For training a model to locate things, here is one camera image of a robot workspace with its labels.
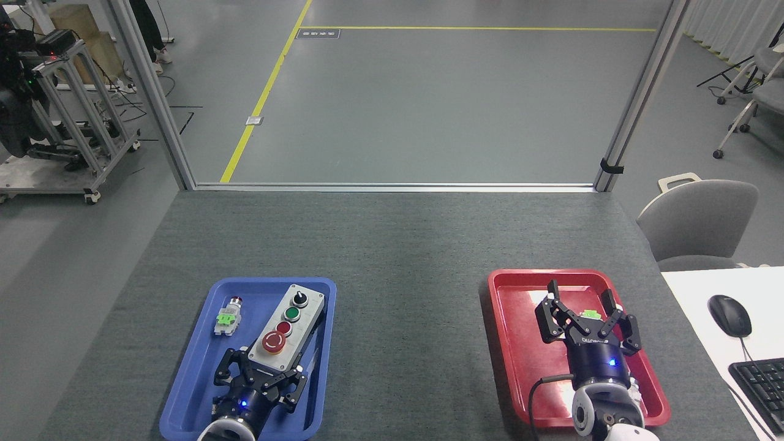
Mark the silver aluminium cross rail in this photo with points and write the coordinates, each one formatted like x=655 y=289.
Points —
x=392 y=187

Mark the white desk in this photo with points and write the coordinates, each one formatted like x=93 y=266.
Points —
x=692 y=294

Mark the grey push button control box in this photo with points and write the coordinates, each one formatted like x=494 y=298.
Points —
x=306 y=318

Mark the black keyboard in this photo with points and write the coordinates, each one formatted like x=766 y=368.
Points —
x=762 y=386

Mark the dark floor label sign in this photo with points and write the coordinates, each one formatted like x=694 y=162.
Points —
x=318 y=33

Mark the black machine on cart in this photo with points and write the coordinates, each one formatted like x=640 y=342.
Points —
x=15 y=116

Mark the red-capped switch with green label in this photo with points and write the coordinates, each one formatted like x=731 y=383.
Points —
x=227 y=318

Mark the silver push button switch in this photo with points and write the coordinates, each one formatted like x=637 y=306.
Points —
x=636 y=392

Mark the cardboard box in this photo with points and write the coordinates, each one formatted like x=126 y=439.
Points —
x=92 y=43

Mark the silver aluminium post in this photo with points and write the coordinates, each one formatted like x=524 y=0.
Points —
x=643 y=92
x=153 y=98

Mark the silver floor socket plate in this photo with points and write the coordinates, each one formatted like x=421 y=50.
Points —
x=254 y=120

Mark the aluminium frame cart on wheels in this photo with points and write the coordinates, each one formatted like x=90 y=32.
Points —
x=86 y=131

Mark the person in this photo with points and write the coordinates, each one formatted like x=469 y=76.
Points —
x=147 y=30

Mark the white curtain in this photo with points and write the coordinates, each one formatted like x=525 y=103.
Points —
x=735 y=24

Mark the green-labelled push button switch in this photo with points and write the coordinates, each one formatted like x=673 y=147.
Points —
x=590 y=314

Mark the blue plastic tray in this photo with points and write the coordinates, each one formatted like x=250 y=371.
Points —
x=190 y=392

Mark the black computer mouse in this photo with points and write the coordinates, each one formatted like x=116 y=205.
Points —
x=729 y=315

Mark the grey office chair on wheels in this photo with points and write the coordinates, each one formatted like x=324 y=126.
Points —
x=768 y=98
x=768 y=61

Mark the red plastic tray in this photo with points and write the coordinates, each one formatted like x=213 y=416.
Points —
x=520 y=343

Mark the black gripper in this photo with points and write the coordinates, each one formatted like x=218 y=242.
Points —
x=242 y=401
x=597 y=361

